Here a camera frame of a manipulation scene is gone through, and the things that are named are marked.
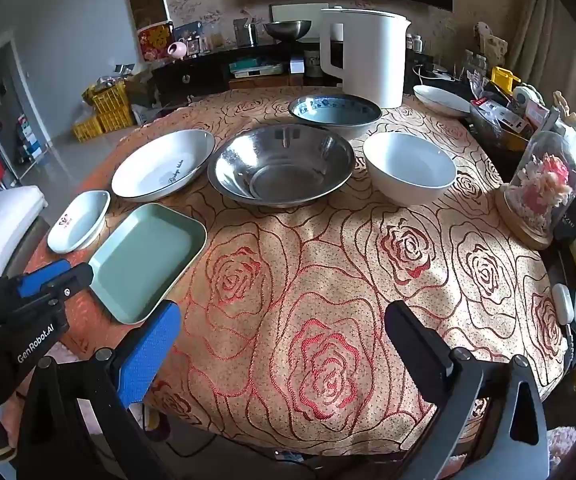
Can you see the wooden box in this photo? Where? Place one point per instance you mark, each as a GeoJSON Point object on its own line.
{"type": "Point", "coordinates": [258, 82]}

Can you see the glass dome with pink flowers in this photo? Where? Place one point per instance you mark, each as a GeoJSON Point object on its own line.
{"type": "Point", "coordinates": [543, 185]}

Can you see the stack of books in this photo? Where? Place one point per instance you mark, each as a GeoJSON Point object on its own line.
{"type": "Point", "coordinates": [255, 67]}

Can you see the white cushion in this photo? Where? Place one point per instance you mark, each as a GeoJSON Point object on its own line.
{"type": "Point", "coordinates": [2, 225]}

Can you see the red patterned box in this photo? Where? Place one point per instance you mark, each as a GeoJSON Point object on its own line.
{"type": "Point", "coordinates": [155, 40]}

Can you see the pink round gadget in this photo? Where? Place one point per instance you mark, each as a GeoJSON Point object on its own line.
{"type": "Point", "coordinates": [176, 50]}

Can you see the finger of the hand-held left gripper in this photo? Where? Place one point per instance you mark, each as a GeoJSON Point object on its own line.
{"type": "Point", "coordinates": [70, 282]}
{"type": "Point", "coordinates": [42, 276]}

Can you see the yellow box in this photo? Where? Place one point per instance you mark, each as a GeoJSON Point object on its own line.
{"type": "Point", "coordinates": [504, 79]}

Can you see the black cabinet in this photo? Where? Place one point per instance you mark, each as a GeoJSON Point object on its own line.
{"type": "Point", "coordinates": [192, 75]}

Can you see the white round plate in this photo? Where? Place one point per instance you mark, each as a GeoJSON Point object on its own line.
{"type": "Point", "coordinates": [440, 100]}

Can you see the clear container with packets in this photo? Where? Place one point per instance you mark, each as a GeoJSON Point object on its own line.
{"type": "Point", "coordinates": [508, 120]}

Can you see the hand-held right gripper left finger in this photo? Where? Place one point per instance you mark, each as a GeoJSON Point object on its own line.
{"type": "Point", "coordinates": [150, 355]}

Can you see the white electric kettle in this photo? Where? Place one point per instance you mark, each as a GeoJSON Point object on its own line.
{"type": "Point", "coordinates": [368, 60]}

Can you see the green rectangular tray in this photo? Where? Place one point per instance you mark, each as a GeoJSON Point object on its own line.
{"type": "Point", "coordinates": [142, 260]}

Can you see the blue patterned ceramic bowl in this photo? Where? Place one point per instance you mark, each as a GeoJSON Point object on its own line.
{"type": "Point", "coordinates": [333, 110]}

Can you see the small white box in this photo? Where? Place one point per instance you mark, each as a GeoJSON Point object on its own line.
{"type": "Point", "coordinates": [298, 66]}

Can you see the rose patterned tablecloth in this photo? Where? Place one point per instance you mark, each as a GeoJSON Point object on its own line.
{"type": "Point", "coordinates": [318, 285]}

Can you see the small white dish red logo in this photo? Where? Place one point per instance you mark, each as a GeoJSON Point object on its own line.
{"type": "Point", "coordinates": [75, 222]}

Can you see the beige curtain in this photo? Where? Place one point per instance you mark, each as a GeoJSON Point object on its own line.
{"type": "Point", "coordinates": [548, 25]}

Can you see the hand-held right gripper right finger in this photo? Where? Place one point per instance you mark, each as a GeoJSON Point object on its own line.
{"type": "Point", "coordinates": [413, 345]}

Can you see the metal cup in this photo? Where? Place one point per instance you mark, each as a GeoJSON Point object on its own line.
{"type": "Point", "coordinates": [245, 32]}

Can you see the large stainless steel bowl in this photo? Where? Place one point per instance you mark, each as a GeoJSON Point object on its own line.
{"type": "Point", "coordinates": [278, 170]}

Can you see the white oval device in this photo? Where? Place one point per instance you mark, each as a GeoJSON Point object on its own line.
{"type": "Point", "coordinates": [563, 305]}

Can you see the plain white bowl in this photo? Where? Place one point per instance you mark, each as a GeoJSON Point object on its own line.
{"type": "Point", "coordinates": [408, 170]}

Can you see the small stainless steel bowl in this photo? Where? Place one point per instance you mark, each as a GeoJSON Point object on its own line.
{"type": "Point", "coordinates": [288, 30]}

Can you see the white oval plate dark rim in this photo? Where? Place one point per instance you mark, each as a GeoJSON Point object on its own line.
{"type": "Point", "coordinates": [157, 165]}

